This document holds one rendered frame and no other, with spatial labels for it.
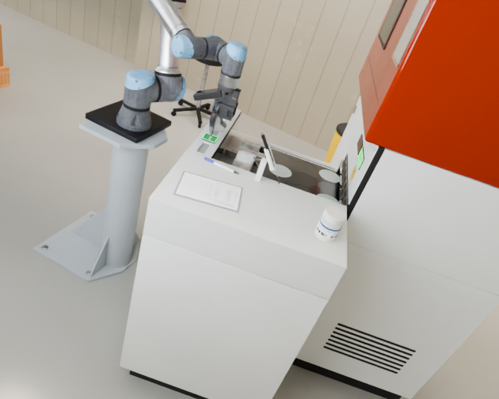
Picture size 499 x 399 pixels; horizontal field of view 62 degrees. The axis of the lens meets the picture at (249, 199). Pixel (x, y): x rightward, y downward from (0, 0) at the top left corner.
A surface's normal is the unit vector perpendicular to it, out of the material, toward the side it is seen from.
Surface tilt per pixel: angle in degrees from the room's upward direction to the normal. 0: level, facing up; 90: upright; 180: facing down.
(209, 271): 90
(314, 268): 90
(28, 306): 0
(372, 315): 90
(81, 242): 0
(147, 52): 90
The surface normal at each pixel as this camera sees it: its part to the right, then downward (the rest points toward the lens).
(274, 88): -0.39, 0.43
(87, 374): 0.27, -0.79
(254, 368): -0.19, 0.51
